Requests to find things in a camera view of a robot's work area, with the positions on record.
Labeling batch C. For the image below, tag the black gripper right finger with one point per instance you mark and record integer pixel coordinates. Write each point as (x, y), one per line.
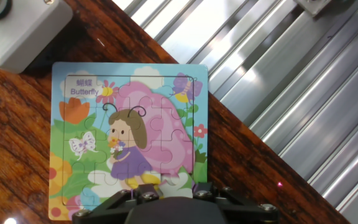
(247, 210)

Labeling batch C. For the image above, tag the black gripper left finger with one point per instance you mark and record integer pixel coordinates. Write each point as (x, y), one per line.
(117, 205)

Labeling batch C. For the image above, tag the white green jigsaw puzzle piece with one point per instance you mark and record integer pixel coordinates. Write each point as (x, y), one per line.
(179, 186)

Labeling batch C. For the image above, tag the grey box with red button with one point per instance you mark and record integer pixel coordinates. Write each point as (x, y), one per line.
(26, 34)

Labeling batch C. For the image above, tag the small metal corner bracket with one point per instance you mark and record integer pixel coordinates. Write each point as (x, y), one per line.
(317, 6)

